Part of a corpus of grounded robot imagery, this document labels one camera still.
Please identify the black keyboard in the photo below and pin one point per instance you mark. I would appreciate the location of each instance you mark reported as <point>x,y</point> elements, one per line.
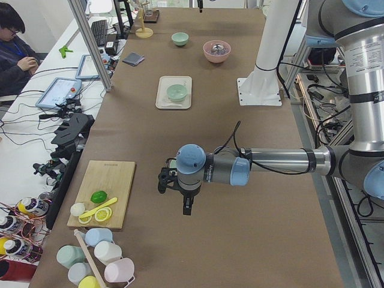
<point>99,31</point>

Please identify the cream serving tray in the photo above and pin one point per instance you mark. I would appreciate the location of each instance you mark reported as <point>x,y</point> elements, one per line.
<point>164,102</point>

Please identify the lemon slice right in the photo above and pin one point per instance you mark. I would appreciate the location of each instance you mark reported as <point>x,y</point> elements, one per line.
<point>103,214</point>

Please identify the yellow plastic knife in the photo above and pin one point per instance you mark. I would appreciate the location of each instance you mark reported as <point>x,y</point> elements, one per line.
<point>93,211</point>

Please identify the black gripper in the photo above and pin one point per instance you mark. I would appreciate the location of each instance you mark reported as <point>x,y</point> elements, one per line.
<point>186,193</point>

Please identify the lemon slice left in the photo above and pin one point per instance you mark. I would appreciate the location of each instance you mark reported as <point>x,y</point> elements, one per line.
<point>84,220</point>

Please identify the person in dark jacket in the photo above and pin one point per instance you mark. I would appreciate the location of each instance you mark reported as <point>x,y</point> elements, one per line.
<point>18,61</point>

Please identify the yellow mug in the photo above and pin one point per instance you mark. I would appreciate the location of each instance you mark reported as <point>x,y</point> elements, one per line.
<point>89,282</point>

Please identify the green bowl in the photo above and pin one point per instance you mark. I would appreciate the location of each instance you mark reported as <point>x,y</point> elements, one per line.
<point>180,38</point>
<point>177,92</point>
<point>172,164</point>

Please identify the green lime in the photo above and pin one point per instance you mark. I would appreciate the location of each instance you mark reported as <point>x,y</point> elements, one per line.
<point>99,196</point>

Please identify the metal scoop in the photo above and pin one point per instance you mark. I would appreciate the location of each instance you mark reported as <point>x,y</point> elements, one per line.
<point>217,48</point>

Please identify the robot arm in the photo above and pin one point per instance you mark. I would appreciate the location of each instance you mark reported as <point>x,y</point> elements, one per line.
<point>356,27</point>

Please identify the grey folded cloth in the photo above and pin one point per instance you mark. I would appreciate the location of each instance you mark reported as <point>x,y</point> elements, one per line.
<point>133,59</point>

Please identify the wooden cutting board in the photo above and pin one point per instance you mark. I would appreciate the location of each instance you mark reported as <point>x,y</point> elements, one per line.
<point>113,177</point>

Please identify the white pillar base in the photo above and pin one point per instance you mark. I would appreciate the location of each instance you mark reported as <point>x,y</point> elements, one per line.
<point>261,87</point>

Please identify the teach pendant near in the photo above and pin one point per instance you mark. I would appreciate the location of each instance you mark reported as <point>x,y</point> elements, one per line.
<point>58,92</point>

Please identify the grey mug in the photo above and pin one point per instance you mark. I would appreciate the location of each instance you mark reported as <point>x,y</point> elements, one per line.
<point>78,272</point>

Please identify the pink bowl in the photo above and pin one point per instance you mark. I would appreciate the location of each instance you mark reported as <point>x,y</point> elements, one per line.
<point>216,58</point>

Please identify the green mug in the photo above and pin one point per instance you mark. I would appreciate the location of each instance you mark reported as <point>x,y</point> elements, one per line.
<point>69,255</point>

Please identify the green bowl on tray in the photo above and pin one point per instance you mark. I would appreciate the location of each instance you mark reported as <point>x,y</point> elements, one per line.
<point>177,92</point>

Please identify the wooden cup stand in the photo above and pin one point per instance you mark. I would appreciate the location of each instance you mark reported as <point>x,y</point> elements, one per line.
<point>142,31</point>

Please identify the aluminium frame post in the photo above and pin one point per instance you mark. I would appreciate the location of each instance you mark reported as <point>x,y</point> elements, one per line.
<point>85,30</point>

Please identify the teach pendant far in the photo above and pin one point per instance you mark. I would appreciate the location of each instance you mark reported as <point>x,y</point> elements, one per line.
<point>86,69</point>

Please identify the pink mug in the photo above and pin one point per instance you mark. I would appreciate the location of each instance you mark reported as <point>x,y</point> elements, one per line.
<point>119,271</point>

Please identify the teach pendant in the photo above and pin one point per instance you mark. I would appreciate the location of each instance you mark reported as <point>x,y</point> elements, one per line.
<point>86,69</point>
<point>58,92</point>

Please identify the lemon slice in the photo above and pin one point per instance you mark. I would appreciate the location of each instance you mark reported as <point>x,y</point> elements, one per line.
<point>84,220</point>
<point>103,214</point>

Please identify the white garlic toy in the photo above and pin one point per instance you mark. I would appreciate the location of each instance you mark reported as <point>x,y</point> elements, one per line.
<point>77,209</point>

